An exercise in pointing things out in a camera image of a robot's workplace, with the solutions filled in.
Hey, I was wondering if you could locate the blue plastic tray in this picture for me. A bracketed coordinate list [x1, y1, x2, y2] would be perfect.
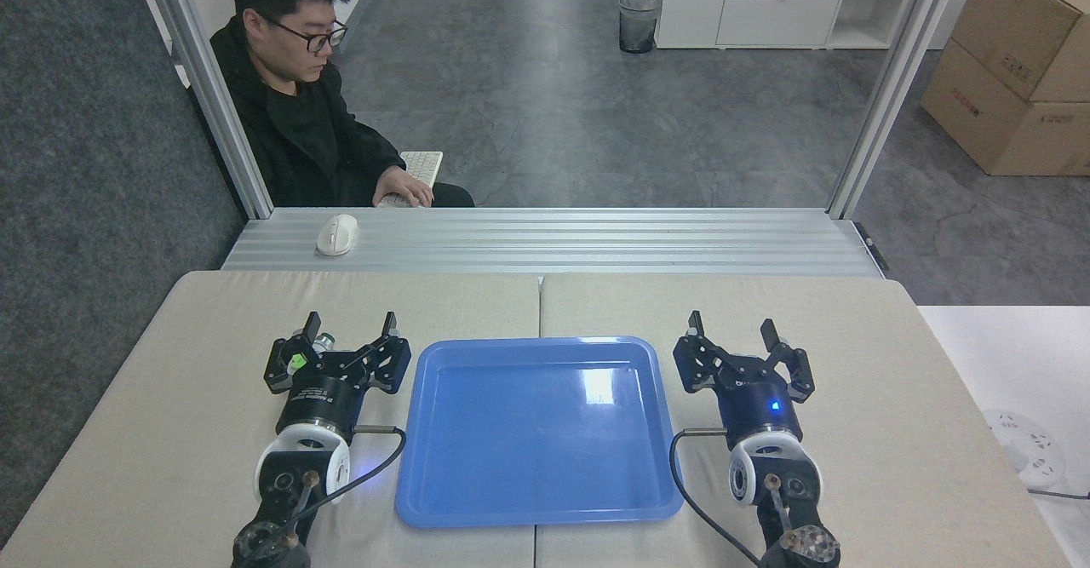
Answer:
[394, 336, 685, 529]

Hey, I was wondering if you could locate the ribbed aluminium platform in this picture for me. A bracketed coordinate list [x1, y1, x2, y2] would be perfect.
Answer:
[221, 207, 884, 278]

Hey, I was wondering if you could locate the round white power socket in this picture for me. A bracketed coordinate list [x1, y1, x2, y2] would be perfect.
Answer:
[981, 409, 1066, 490]

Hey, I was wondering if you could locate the small brown cardboard box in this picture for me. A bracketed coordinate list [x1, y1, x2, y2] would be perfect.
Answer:
[950, 0, 1090, 104]

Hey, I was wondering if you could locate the white keyboard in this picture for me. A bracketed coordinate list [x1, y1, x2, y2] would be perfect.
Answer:
[376, 151, 444, 209]

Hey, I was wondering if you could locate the green and silver switch part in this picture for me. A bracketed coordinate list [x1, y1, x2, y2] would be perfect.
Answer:
[287, 330, 336, 375]

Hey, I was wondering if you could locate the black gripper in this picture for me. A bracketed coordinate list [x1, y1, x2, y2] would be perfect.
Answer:
[264, 311, 413, 438]
[673, 311, 816, 439]

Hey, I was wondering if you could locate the white drawer cabinet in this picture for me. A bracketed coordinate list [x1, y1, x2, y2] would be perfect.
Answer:
[639, 0, 916, 50]

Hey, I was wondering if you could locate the grey mesh waste bin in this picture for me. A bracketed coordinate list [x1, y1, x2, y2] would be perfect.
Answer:
[618, 0, 661, 55]

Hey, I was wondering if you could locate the white side table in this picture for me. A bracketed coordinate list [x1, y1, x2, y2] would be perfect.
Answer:
[918, 306, 1090, 568]

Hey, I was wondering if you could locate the large brown cardboard box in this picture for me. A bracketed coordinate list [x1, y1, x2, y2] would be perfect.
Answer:
[921, 38, 1090, 177]

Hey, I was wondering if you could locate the person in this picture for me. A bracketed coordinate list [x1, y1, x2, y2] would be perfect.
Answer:
[209, 0, 476, 209]

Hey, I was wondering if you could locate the person's hand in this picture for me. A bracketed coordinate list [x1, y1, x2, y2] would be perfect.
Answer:
[373, 166, 435, 209]

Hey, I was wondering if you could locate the silver aluminium post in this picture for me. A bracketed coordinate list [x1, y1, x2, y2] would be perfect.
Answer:
[828, 0, 967, 220]
[136, 0, 273, 220]

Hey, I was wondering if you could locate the white computer mouse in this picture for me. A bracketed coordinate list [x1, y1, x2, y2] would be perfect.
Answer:
[316, 214, 359, 257]

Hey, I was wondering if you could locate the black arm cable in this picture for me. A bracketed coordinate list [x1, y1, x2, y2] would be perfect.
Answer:
[290, 425, 408, 543]
[668, 427, 765, 568]

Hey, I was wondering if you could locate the beige table mat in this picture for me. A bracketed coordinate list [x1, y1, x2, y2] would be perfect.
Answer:
[0, 272, 542, 568]
[535, 273, 1072, 568]

